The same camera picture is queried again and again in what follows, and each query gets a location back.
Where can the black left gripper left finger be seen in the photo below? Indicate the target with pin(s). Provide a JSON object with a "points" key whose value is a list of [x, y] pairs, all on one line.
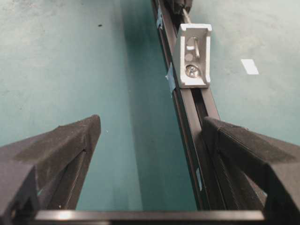
{"points": [[47, 171]]}

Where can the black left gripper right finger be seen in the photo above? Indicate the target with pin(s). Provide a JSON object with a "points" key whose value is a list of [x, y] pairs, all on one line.
{"points": [[273, 165]]}

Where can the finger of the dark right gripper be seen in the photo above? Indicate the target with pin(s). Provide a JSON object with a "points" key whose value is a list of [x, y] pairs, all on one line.
{"points": [[177, 6]]}

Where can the blue tape piece upper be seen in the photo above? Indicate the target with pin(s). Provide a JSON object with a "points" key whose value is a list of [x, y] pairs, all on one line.
{"points": [[159, 22]]}

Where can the blue tape piece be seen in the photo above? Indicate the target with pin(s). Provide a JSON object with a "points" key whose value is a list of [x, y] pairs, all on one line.
{"points": [[170, 78], [159, 22]]}

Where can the white tape patch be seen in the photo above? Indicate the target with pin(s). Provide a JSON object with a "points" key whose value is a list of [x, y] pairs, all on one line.
{"points": [[249, 66]]}

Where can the white corner bracket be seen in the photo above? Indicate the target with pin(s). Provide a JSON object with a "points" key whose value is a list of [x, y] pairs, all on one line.
{"points": [[192, 47]]}

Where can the silver bracket screw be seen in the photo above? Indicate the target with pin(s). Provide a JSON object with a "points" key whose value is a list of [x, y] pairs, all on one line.
{"points": [[192, 71]]}

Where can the black aluminium rail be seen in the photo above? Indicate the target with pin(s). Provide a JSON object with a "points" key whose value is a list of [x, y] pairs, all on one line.
{"points": [[211, 187]]}

